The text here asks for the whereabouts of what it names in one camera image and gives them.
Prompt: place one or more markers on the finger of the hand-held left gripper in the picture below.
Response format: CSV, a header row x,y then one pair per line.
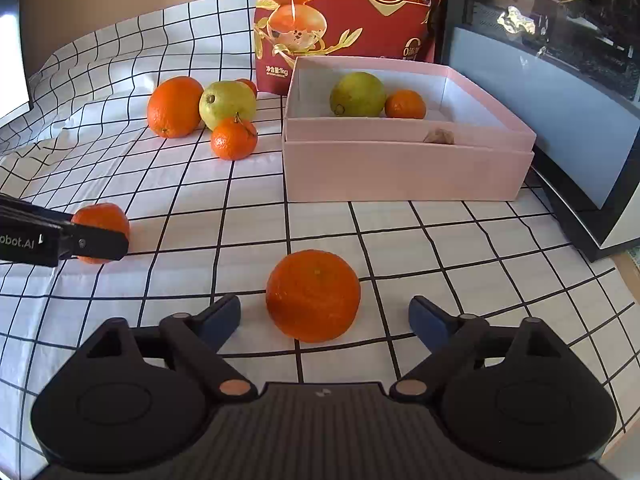
x,y
95,244
30,212

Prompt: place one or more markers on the white black checked tablecloth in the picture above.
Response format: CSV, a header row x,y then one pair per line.
x,y
190,210

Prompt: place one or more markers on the black monitor on right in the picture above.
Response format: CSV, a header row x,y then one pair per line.
x,y
550,85

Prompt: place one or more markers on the medium orange mandarin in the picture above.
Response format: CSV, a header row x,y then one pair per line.
x,y
100,217
405,105
312,295
246,87

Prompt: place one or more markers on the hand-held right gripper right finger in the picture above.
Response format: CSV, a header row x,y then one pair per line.
x,y
425,317

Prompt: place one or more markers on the green lemon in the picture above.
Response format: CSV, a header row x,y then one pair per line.
x,y
357,94

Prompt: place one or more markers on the red printed snack bag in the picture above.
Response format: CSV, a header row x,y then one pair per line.
x,y
350,10

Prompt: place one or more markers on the pink gift box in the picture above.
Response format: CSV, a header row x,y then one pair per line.
x,y
400,172

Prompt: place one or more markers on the stemmed orange mandarin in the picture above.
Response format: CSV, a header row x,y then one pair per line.
x,y
232,141

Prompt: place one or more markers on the large orange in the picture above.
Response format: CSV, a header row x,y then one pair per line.
x,y
172,107

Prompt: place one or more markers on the computer monitor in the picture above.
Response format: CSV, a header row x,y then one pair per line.
x,y
12,50

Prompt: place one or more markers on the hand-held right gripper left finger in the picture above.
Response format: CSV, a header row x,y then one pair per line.
x,y
225,315

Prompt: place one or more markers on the green pear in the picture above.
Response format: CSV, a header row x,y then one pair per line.
x,y
227,102

